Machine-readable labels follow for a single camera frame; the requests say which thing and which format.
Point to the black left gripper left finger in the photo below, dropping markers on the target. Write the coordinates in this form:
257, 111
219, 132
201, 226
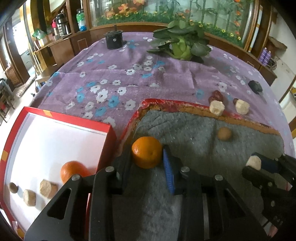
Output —
82, 208

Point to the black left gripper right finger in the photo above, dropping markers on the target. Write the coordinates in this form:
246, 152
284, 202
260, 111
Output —
211, 209

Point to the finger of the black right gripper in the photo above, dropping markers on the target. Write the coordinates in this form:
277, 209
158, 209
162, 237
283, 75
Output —
278, 204
283, 165

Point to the beige peeled fruit chunk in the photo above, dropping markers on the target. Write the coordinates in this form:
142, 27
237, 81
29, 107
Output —
48, 189

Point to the orange mandarin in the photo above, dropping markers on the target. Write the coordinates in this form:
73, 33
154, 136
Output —
71, 168
147, 152

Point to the brown longan fruit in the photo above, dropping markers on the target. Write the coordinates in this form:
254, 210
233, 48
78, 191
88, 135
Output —
13, 188
224, 134

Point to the grey felt mat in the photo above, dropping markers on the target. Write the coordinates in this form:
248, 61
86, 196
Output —
147, 211

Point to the red white shallow box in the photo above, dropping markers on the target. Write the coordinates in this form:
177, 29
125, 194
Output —
39, 144

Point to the small black clip object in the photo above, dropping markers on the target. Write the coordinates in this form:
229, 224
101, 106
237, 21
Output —
257, 89

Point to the purple floral tablecloth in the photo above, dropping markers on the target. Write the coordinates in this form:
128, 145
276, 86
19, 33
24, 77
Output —
109, 85

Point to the small wooden stool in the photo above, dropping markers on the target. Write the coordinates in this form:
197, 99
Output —
46, 74

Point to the green leafy vegetable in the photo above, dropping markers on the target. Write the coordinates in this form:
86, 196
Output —
182, 40

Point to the wooden shelf cabinet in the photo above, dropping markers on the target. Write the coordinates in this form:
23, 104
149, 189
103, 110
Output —
38, 16

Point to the black cylindrical device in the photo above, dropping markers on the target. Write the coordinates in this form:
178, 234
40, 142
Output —
114, 39

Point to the black thermos flask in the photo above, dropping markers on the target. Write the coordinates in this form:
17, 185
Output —
62, 24

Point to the pink bottle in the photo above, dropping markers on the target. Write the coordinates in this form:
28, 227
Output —
55, 30

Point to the green water bottle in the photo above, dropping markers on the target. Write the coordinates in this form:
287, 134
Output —
80, 17

